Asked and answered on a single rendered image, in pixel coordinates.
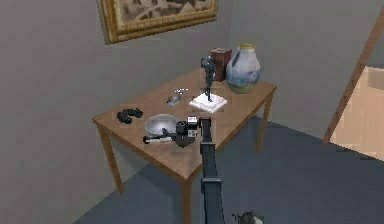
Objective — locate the silver keys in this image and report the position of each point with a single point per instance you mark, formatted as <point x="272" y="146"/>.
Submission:
<point x="181" y="90"/>

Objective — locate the small grey object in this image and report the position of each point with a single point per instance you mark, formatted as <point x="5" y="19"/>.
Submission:
<point x="174" y="100"/>

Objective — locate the brown wooden table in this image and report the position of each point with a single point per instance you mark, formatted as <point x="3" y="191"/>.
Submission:
<point x="156" y="110"/>

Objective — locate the black curved object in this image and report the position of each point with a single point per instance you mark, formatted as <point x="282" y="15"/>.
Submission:
<point x="128" y="115"/>

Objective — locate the brown wooden door frame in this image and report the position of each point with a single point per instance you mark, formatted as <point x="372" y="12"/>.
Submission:
<point x="353" y="76"/>

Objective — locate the white blue painted vase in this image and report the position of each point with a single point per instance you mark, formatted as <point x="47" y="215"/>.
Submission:
<point x="243" y="71"/>

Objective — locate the gold framed picture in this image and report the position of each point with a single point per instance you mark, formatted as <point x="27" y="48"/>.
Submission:
<point x="156" y="16"/>

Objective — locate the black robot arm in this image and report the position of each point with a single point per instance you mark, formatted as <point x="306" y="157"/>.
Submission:
<point x="208" y="173"/>

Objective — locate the dark figurine on white base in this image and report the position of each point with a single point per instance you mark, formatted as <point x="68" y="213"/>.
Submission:
<point x="208" y="101"/>

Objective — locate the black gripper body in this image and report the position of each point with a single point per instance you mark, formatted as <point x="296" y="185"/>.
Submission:
<point x="184" y="137"/>

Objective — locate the grey black round object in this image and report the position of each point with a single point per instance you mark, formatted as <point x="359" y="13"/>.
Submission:
<point x="248" y="218"/>

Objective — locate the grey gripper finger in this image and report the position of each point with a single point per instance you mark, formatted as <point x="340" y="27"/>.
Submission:
<point x="160" y="140"/>
<point x="166" y="132"/>

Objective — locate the grey metal bowl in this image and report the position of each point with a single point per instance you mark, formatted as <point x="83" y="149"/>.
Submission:
<point x="160" y="122"/>

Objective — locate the brown box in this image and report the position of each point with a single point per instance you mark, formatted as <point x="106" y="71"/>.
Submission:
<point x="222" y="63"/>

